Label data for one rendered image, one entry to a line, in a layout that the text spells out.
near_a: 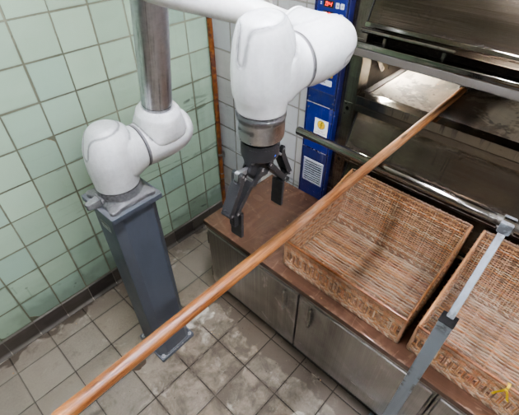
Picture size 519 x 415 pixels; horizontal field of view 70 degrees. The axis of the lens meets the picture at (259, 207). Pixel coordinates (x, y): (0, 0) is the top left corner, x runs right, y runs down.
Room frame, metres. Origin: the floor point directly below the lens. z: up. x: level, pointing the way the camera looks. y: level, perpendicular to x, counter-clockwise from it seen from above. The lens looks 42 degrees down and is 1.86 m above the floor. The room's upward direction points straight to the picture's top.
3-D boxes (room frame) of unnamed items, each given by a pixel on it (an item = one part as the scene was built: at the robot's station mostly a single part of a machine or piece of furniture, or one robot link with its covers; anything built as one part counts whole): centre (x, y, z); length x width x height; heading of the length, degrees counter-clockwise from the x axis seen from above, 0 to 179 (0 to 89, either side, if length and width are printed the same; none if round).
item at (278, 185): (0.66, -0.04, 1.32); 0.03 x 0.01 x 0.07; 50
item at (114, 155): (1.04, 0.49, 1.17); 0.18 x 0.16 x 0.22; 136
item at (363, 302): (1.04, -0.46, 0.72); 0.56 x 0.49 x 0.28; 46
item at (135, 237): (1.03, 0.50, 0.50); 0.21 x 0.21 x 1.00; 48
